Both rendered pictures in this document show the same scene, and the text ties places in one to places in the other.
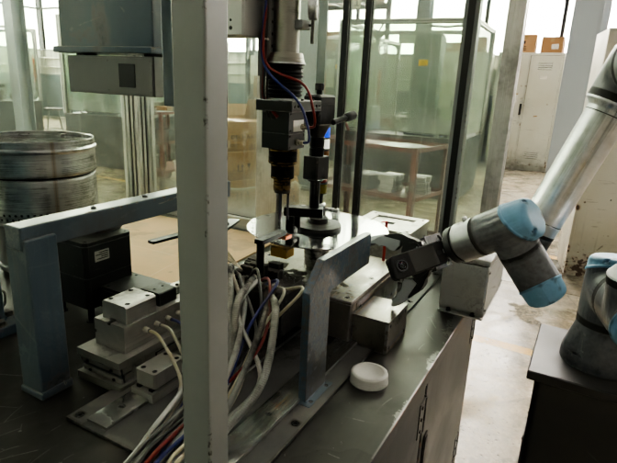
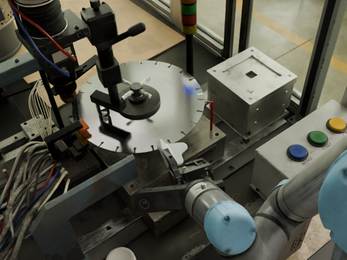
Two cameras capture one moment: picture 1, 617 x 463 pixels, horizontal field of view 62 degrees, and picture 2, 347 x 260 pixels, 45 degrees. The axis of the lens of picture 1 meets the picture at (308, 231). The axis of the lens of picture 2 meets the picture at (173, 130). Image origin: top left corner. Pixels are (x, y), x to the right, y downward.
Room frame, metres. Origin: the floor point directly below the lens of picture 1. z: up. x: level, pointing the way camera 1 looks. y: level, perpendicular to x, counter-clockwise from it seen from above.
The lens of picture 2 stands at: (0.52, -0.45, 1.68)
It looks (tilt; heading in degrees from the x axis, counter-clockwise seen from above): 48 degrees down; 28
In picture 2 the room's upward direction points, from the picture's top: 4 degrees counter-clockwise
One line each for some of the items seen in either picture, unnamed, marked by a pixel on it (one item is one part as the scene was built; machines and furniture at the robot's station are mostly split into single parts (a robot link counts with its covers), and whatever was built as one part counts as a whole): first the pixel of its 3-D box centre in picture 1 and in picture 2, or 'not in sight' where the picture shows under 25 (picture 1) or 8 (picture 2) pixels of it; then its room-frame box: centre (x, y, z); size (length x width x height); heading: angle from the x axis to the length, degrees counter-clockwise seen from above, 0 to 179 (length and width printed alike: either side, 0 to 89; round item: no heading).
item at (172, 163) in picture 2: (402, 244); (172, 166); (1.00, -0.19, 0.97); 0.09 x 0.02 x 0.05; 46
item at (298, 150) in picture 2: not in sight; (297, 153); (1.20, -0.42, 0.90); 0.04 x 0.04 x 0.02
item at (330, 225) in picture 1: (318, 221); (137, 98); (1.16, -0.02, 0.96); 0.11 x 0.11 x 0.03
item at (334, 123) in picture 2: not in sight; (336, 125); (1.32, -0.49, 0.90); 0.04 x 0.04 x 0.02
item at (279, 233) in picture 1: (272, 249); (68, 139); (0.99, 0.07, 0.95); 0.10 x 0.03 x 0.07; 152
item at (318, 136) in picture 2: not in sight; (317, 139); (1.26, -0.45, 0.90); 0.04 x 0.04 x 0.02
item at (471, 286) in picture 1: (475, 270); (306, 155); (1.26, -0.44, 0.82); 0.28 x 0.11 x 0.15; 152
